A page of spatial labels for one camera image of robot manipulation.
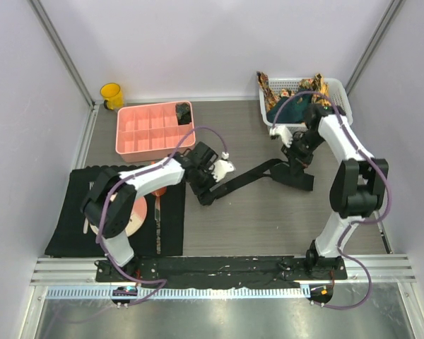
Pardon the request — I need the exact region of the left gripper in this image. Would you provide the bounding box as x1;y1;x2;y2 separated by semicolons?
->
189;162;225;205

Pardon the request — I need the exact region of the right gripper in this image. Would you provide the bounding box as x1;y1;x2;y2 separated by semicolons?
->
282;131;326;175

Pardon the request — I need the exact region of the black tie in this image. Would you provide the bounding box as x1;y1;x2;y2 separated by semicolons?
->
213;159;314;199

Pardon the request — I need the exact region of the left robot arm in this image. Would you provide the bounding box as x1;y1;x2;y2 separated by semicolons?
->
80;142;235;282

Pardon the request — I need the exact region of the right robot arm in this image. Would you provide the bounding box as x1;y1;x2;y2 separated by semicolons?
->
271;104;390;279

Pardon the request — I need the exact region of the dark teal tie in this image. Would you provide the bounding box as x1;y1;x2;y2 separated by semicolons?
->
266;94;312;124

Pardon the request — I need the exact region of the orange mug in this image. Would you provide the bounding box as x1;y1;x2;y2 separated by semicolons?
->
152;187;167;197

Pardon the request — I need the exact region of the silver knife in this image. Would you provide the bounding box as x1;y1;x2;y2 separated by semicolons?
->
154;196;161;254

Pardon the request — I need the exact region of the black placemat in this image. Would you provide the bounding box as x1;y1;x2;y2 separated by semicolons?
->
45;165;186;258

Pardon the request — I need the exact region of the orange floral tie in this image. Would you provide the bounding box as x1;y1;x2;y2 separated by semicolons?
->
257;71;294;112

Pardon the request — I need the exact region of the pink cream plate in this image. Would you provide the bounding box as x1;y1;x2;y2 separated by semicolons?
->
88;197;148;237

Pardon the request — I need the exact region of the yellow floral tie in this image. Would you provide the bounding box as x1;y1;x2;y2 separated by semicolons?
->
298;73;331;107

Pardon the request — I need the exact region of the white plastic basket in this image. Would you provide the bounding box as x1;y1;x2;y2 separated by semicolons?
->
259;77;353;131

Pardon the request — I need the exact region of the rolled dark tie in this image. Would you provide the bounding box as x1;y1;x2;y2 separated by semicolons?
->
175;102;192;126

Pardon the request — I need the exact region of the pink divided organizer box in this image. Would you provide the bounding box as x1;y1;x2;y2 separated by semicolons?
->
115;101;196;163

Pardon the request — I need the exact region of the silver fork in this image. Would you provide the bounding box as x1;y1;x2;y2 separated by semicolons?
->
83;182;94;234

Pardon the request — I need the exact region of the yellow cup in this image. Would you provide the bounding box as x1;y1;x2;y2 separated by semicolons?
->
100;83;124;111

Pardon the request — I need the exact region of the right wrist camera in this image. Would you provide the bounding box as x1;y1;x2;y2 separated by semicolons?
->
269;125;293;148

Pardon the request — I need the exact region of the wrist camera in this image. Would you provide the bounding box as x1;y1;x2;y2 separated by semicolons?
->
211;151;235;182
269;125;293;148

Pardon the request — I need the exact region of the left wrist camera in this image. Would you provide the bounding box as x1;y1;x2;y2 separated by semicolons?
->
211;151;235;182

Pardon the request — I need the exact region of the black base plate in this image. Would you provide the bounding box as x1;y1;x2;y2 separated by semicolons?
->
95;254;348;291

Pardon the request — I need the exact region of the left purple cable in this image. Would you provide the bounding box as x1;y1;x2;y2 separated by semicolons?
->
95;126;230;308

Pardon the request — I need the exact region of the slotted cable duct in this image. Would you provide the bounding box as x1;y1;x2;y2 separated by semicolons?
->
46;285;310;300

